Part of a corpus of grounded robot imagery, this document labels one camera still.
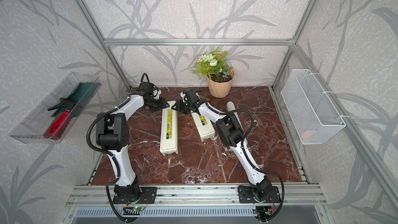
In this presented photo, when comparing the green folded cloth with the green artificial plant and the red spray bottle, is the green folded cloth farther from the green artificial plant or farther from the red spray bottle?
the green artificial plant

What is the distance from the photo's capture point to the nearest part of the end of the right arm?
2.68 feet

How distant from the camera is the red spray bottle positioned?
0.57m

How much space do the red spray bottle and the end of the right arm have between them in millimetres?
485

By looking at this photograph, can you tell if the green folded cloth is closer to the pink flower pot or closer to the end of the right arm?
the end of the right arm

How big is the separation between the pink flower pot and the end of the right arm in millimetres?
203

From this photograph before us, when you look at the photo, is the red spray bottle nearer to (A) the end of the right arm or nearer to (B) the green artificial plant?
(A) the end of the right arm

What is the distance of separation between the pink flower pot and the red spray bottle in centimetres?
73

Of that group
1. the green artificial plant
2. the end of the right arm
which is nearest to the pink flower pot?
the green artificial plant

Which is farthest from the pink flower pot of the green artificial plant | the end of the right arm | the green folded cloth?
the green folded cloth

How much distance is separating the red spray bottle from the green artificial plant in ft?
2.13
